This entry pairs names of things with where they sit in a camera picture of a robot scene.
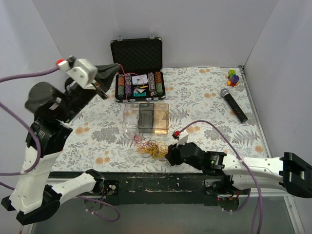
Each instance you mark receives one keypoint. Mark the clear plastic organizer box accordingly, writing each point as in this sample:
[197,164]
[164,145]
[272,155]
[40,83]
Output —
[146,117]

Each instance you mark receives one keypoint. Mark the orange green chip row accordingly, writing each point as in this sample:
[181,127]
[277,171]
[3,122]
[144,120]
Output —
[158,82]

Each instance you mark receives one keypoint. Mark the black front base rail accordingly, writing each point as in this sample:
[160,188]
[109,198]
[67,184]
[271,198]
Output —
[161,188]

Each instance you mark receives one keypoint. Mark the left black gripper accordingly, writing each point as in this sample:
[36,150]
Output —
[99,86]

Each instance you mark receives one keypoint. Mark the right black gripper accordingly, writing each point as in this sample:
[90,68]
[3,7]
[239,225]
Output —
[172,155]

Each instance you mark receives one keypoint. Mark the floral table mat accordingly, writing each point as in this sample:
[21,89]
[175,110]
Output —
[99,142]

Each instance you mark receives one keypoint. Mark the teal card box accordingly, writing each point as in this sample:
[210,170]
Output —
[139,92]

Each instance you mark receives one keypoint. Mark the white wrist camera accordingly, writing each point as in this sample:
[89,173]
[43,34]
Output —
[83,73]
[181,137]

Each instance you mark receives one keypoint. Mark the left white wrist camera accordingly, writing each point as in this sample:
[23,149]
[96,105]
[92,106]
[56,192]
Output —
[83,73]

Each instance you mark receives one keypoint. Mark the black poker chip case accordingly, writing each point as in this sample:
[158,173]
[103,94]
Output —
[138,57]

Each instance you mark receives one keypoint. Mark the black handheld microphone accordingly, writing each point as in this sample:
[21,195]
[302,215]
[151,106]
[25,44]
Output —
[225,93]

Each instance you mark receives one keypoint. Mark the white playing card deck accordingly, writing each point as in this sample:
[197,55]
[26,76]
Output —
[140,80]

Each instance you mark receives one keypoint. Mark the colourful toy block train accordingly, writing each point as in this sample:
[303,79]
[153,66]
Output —
[233,78]

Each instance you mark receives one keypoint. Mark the purple poker chip row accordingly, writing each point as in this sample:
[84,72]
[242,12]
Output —
[128,85]

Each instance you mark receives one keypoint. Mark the grey poker chip row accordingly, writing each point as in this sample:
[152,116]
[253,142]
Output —
[151,83]

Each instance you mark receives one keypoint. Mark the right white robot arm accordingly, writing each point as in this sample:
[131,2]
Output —
[289,173]

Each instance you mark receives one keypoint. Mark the orange poker chip row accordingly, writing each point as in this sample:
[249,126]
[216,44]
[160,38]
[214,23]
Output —
[121,87]

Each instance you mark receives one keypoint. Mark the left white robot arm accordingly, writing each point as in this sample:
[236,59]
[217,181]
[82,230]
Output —
[32,197]

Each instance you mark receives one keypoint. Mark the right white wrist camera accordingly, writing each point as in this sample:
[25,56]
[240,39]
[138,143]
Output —
[181,137]

